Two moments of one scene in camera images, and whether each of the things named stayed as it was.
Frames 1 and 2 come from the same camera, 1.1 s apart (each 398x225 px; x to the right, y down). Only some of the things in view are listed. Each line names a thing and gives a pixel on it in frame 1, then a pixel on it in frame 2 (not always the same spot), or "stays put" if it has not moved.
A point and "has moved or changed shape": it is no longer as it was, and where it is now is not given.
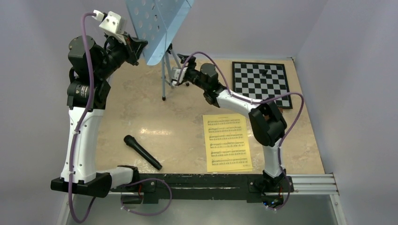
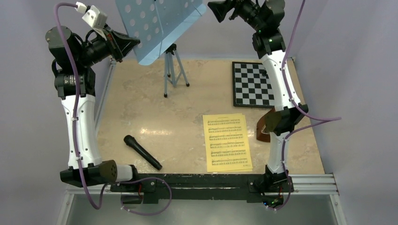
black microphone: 131,141 stays put
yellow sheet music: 230,128 stays put
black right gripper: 192,63 to 220,8
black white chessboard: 256,81 stays put
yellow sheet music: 226,143 stays put
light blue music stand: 154,20 has moved or changed shape
